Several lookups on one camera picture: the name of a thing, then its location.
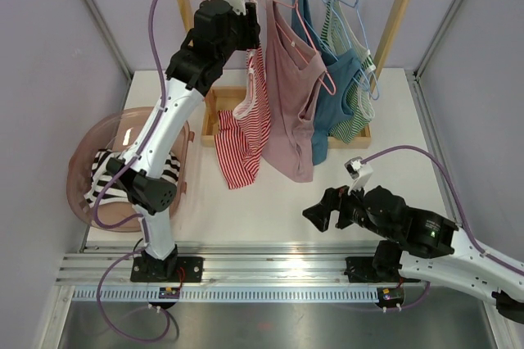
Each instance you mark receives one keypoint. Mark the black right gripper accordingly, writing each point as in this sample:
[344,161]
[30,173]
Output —
[336,198]

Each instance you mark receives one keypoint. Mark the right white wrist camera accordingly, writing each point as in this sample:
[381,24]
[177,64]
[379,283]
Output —
[360,173]

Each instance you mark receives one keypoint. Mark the red white striped tank top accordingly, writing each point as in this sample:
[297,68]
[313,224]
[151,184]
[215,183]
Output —
[244,131]

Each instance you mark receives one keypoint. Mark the light blue wire hanger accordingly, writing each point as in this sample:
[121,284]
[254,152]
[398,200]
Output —
[339,27]
[326,39]

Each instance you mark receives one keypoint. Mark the aluminium mounting rail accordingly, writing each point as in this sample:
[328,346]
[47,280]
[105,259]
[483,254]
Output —
[264,264]

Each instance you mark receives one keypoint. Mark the teal blue tank top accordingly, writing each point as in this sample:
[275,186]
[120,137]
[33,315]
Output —
[331,106]

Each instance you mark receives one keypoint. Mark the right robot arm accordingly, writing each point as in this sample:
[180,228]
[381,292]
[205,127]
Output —
[419,245]

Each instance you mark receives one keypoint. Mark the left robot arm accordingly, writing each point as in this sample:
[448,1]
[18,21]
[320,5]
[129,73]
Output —
[219,30]

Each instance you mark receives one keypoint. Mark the green white striped tank top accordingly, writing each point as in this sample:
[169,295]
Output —
[358,102]

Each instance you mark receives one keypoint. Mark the black white striped tank top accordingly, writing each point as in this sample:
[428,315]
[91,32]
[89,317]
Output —
[100,177]

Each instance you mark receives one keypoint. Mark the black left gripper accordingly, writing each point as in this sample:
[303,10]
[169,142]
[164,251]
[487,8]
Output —
[250,27]

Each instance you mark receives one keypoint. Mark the translucent pink plastic basin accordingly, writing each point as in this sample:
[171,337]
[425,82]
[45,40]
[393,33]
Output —
[115,133]

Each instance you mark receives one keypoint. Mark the dusty pink tank top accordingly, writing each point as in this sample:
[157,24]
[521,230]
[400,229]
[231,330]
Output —
[294,71]

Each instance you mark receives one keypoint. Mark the white slotted cable duct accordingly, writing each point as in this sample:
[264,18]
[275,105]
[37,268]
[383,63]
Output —
[229,294]

